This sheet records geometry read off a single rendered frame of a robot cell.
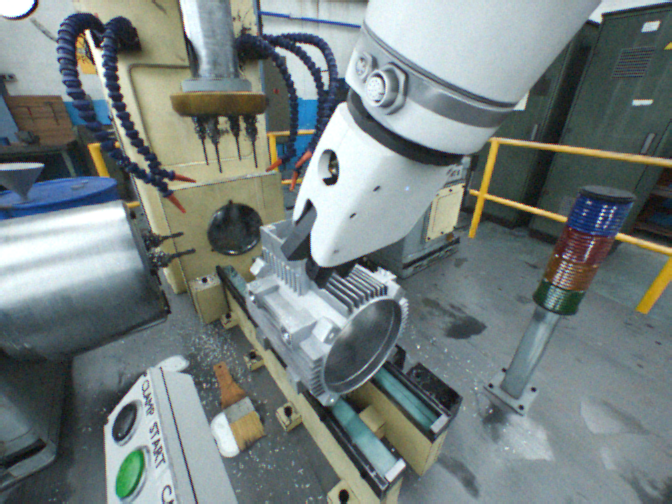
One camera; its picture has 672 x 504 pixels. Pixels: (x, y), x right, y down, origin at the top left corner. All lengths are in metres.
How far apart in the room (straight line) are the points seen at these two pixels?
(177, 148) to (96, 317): 0.46
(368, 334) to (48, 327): 0.48
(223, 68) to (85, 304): 0.45
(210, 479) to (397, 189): 0.26
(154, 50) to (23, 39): 5.12
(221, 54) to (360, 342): 0.56
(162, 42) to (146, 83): 0.09
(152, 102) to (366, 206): 0.72
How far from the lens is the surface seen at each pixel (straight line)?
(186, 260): 0.78
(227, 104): 0.58
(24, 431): 0.68
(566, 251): 0.51
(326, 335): 0.33
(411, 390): 0.50
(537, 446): 0.67
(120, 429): 0.34
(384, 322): 0.48
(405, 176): 0.16
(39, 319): 0.56
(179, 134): 0.84
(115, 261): 0.54
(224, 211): 0.75
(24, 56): 5.91
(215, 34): 0.63
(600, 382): 0.85
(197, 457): 0.30
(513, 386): 0.69
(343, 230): 0.17
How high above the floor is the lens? 1.32
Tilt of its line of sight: 29 degrees down
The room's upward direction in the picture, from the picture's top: straight up
